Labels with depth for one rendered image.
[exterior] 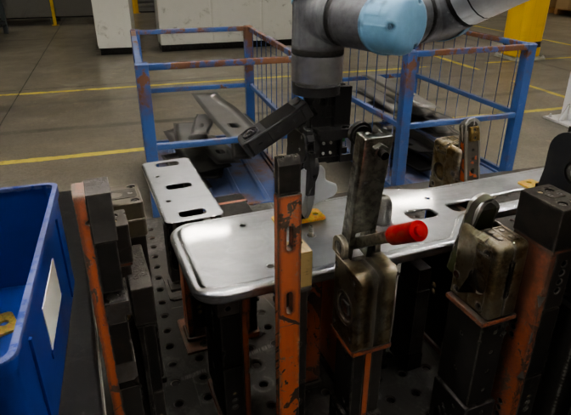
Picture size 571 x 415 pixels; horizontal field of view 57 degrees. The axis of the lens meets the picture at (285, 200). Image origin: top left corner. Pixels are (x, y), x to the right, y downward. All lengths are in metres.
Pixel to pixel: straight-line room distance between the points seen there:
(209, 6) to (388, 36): 7.99
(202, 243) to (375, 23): 0.40
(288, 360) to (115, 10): 7.93
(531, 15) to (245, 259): 7.74
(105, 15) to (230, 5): 1.86
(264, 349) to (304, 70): 0.56
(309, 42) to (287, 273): 0.31
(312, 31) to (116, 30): 7.80
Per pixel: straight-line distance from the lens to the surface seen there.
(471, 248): 0.74
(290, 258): 0.62
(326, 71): 0.75
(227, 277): 0.72
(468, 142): 1.10
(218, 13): 8.64
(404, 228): 0.55
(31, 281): 0.47
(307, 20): 0.74
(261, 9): 8.81
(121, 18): 8.47
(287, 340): 0.69
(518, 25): 8.34
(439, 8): 0.75
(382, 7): 0.66
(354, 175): 0.61
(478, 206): 0.73
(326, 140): 0.78
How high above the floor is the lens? 1.40
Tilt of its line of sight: 25 degrees down
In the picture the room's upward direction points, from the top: straight up
